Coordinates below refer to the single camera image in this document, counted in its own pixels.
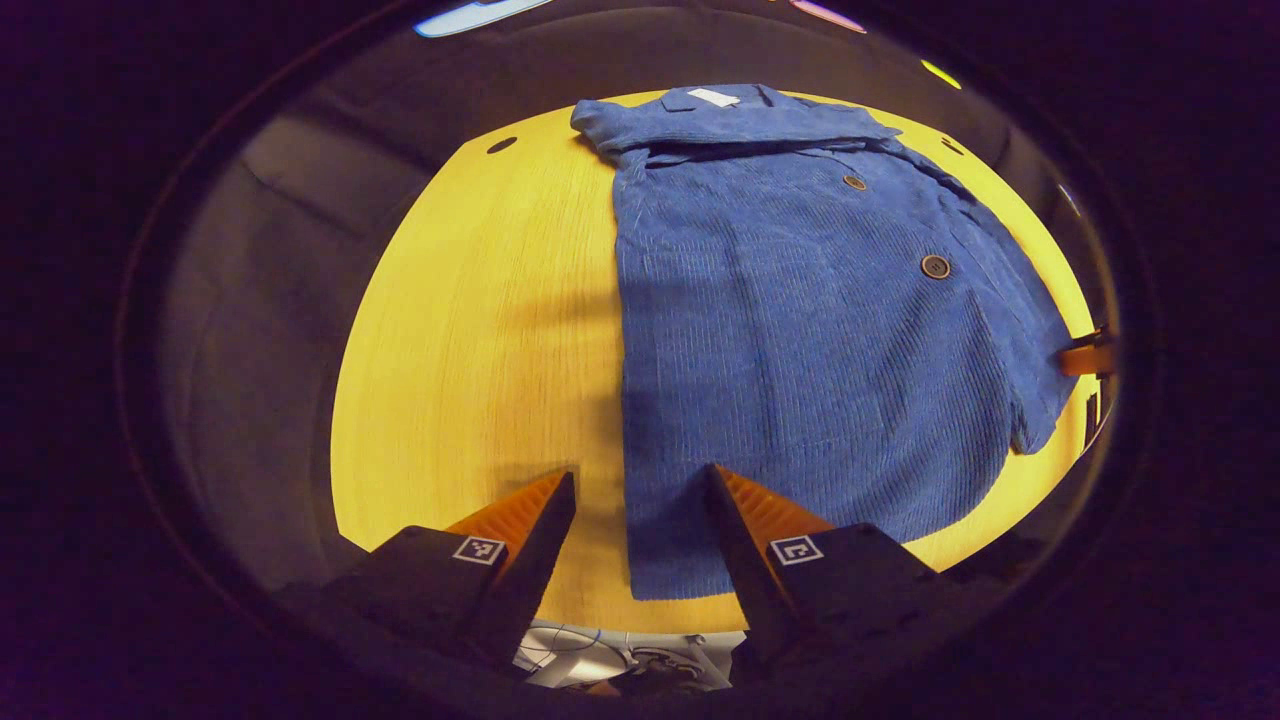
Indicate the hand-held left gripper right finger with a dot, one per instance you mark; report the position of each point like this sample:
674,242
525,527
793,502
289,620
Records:
745,580

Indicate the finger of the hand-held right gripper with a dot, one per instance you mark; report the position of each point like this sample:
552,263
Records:
1088,355

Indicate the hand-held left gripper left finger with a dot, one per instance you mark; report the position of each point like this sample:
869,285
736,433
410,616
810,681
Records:
530,580

